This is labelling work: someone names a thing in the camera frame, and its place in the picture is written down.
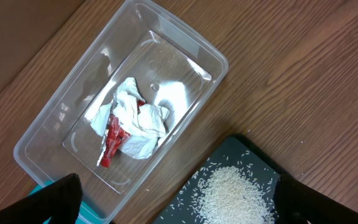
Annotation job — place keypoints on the pile of white rice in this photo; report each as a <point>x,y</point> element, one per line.
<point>232,196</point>

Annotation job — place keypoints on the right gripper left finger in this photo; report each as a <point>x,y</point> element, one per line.
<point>58,202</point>

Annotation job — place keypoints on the teal plastic serving tray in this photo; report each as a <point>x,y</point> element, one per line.
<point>86,215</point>

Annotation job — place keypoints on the black rectangular tray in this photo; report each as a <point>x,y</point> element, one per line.
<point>228,152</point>

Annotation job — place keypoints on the clear plastic waste bin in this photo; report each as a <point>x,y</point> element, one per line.
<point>173,66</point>

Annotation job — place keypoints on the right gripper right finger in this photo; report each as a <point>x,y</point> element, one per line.
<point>298,203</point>

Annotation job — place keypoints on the white napkin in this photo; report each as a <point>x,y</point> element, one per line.
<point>144,122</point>

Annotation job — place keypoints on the red snack wrapper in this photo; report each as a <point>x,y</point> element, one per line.
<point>113,137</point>

